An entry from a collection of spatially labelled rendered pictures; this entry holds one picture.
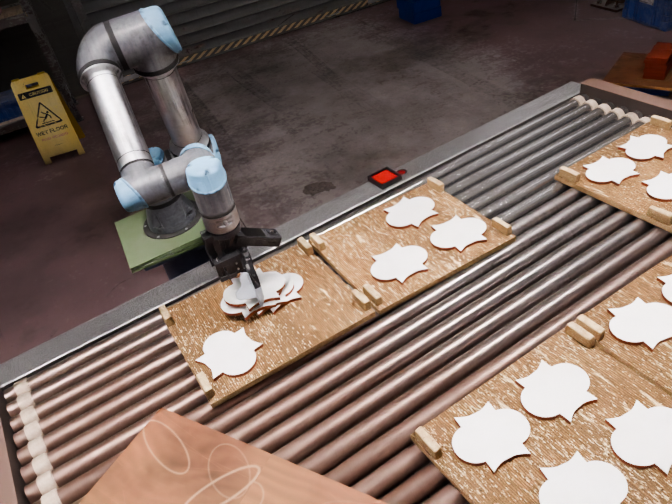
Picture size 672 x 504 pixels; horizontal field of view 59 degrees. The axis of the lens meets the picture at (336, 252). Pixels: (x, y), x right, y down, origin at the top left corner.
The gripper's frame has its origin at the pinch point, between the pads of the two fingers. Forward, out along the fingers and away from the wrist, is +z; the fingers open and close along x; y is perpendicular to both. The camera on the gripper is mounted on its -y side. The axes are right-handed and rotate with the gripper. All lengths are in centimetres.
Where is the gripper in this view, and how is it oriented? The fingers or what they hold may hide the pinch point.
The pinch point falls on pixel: (254, 288)
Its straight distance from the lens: 141.7
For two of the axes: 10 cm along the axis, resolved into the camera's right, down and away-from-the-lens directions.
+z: 1.6, 7.7, 6.2
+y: -8.7, 4.0, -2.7
